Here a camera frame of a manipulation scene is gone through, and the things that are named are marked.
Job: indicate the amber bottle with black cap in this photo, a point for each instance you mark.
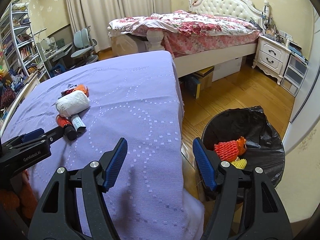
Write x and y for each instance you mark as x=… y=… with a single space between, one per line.
x=63 y=122

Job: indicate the pink floral quilt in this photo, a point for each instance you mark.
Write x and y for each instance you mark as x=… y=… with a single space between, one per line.
x=200 y=27

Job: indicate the stack of books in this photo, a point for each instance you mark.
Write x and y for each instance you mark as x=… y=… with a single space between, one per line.
x=297 y=51

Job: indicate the white nightstand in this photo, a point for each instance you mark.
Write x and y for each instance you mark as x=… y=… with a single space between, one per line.
x=271 y=52

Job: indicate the white sliding door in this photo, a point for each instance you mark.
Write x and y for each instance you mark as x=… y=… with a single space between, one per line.
x=303 y=92

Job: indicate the white bookshelf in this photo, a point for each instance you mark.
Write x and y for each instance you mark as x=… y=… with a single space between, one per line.
x=22 y=42

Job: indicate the white tube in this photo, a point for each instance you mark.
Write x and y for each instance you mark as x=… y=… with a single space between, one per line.
x=78 y=123

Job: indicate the clear plastic drawer unit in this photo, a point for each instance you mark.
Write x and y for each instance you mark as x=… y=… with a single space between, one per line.
x=292 y=75

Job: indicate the grey foil scrap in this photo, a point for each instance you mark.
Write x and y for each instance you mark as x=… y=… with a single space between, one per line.
x=71 y=85

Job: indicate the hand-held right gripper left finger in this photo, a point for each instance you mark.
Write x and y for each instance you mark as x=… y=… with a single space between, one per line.
x=116 y=165

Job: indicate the dark red fluffy bundle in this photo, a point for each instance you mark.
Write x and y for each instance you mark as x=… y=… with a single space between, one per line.
x=8 y=97

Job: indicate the beige curtains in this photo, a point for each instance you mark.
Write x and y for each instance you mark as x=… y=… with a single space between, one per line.
x=100 y=5

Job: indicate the grey study desk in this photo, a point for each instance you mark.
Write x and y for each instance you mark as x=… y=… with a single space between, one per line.
x=61 y=51

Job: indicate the dark red wrapper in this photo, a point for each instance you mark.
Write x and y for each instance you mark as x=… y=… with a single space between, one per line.
x=67 y=92

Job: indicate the purple tablecloth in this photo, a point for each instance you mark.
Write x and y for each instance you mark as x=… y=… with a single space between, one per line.
x=140 y=92

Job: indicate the orange printed snack wrapper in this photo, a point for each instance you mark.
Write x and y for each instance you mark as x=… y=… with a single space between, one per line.
x=241 y=145

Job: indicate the plain orange paper wrapper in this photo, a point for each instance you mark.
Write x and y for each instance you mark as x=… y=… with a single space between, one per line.
x=82 y=88

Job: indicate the white paper wad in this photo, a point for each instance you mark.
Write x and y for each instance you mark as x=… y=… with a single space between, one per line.
x=72 y=103

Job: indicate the orange foam fruit net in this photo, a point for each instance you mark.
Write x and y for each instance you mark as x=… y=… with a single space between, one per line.
x=226 y=150

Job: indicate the brown cardboard box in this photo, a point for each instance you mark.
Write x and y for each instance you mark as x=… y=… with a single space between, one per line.
x=205 y=80

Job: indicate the white bed frame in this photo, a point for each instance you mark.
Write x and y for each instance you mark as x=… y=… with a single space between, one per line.
x=225 y=5

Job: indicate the cluster of small toiletries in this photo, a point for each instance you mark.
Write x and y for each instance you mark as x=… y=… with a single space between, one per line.
x=276 y=32

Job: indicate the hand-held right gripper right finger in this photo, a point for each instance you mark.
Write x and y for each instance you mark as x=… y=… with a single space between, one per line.
x=205 y=165

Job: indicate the blue plastic stool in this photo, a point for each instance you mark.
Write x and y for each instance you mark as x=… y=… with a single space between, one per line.
x=57 y=70

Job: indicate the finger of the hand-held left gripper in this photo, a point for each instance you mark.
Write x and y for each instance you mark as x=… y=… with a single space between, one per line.
x=32 y=135
x=55 y=135

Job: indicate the pale blue desk chair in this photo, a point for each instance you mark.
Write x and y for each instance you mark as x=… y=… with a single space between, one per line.
x=83 y=52

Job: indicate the yellow foam fruit net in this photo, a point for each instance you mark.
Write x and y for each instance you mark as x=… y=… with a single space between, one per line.
x=240 y=164

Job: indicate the trash bin with black bag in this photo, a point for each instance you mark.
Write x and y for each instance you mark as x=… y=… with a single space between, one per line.
x=237 y=122

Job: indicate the white storage box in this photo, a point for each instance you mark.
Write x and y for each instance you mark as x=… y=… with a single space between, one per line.
x=227 y=70

